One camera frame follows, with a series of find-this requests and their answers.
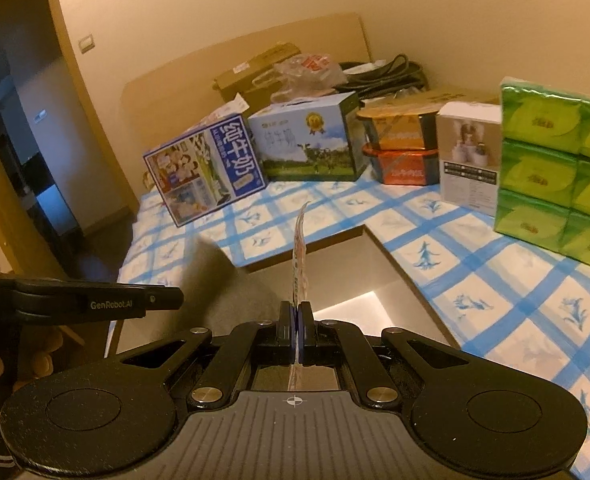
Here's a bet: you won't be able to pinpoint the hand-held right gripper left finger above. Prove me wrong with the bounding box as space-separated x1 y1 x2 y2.
117 301 296 411

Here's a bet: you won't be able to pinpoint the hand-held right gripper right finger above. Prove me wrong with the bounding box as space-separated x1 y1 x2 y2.
299 301 472 411

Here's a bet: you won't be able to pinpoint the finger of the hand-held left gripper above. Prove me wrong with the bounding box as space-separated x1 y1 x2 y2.
0 279 184 323

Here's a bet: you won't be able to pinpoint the colourful snack packet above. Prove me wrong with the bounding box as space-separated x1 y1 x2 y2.
286 200 312 393

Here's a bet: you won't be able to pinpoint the grey towel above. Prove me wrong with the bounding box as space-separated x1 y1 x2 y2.
107 237 288 361

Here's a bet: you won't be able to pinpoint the white cardboard box brown rim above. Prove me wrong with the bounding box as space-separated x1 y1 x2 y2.
105 224 463 361

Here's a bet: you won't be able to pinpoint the blue milk carton box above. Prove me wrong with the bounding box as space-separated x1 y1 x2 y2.
142 111 268 228

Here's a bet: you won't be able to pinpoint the cow print milk box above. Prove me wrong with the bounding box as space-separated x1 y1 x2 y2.
247 91 370 183

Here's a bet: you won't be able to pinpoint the wooden headboard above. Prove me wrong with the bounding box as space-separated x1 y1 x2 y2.
120 12 374 171

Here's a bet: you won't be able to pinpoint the white paper slip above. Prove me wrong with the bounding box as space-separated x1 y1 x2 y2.
224 93 250 118

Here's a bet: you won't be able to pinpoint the white product box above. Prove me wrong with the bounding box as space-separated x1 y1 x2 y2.
435 101 504 218

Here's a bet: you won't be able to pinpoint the clear plastic bag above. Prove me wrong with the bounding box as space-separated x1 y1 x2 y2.
252 52 348 106

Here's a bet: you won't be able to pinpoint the flat cardboard box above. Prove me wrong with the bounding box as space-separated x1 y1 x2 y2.
360 85 504 112

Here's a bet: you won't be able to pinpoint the stack of green tissue packs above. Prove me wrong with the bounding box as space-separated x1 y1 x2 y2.
492 76 590 279

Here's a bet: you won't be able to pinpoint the black cables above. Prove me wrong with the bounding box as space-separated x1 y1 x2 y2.
337 54 430 101

